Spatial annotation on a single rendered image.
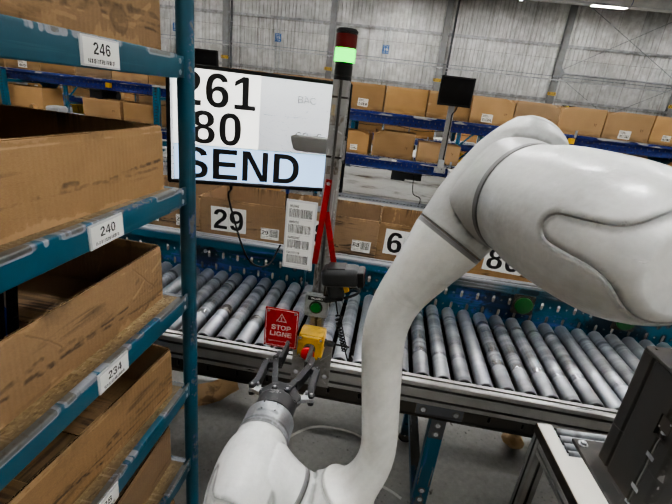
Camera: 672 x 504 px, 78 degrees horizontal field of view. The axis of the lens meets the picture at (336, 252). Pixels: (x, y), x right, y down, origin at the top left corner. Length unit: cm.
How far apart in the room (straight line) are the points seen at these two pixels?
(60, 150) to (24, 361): 24
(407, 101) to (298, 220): 515
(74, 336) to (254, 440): 30
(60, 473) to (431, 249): 56
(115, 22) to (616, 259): 59
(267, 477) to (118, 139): 52
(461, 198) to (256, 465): 47
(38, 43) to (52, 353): 34
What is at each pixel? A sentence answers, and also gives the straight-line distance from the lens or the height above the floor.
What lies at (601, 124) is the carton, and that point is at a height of 155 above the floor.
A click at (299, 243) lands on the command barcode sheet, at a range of 115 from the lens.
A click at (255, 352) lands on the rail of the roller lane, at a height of 74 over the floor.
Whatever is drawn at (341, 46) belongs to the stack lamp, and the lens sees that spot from 108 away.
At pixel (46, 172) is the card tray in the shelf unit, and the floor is 140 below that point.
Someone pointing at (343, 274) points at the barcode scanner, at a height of 108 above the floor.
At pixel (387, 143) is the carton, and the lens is 596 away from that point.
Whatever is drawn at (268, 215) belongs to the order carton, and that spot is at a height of 101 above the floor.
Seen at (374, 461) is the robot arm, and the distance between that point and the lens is 68.
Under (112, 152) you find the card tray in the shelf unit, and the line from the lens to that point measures 63.
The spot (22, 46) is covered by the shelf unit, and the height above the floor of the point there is 152.
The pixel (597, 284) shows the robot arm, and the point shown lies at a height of 140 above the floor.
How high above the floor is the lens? 151
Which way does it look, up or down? 20 degrees down
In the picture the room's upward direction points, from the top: 7 degrees clockwise
